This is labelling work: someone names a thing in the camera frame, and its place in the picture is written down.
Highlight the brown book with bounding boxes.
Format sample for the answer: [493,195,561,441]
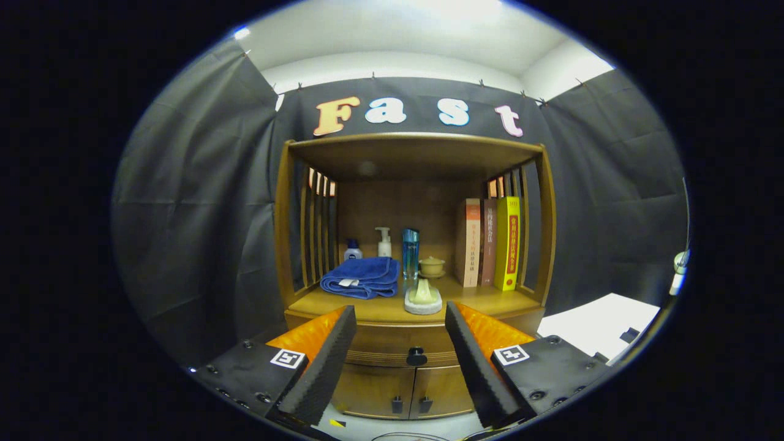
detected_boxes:
[478,198,498,287]

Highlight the wooden drawer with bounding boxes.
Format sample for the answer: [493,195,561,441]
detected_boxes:
[285,306,546,368]

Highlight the tall blue glass bottle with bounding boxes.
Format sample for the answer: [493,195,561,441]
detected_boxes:
[402,228,420,281]

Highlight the wooden cabinet door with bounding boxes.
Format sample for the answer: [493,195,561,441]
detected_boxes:
[409,366,475,420]
[331,364,417,420]

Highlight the yellow book red label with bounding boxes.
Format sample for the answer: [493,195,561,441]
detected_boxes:
[494,196,521,292]

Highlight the small white fixture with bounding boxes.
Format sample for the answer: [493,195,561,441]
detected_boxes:
[669,248,692,296]

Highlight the wooden cabinet with slatted sides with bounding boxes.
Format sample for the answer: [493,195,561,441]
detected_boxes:
[274,132,557,422]

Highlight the black backdrop cloth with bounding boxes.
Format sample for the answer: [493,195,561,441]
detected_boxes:
[112,38,688,368]

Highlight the white flat board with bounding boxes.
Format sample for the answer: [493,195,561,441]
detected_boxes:
[537,293,661,362]

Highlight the wooden countertop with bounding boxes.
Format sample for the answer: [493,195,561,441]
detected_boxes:
[285,274,545,325]

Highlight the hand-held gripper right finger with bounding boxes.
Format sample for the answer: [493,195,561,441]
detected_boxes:
[445,301,613,429]

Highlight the cream handled scrub brush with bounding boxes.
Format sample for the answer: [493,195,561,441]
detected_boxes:
[404,279,443,315]

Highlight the blue folded towel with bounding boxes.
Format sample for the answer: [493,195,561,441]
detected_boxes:
[320,257,401,300]

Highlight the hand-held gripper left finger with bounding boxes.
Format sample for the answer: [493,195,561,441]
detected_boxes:
[191,305,358,429]

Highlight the beige book orange band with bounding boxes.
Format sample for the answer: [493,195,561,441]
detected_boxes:
[454,198,481,288]

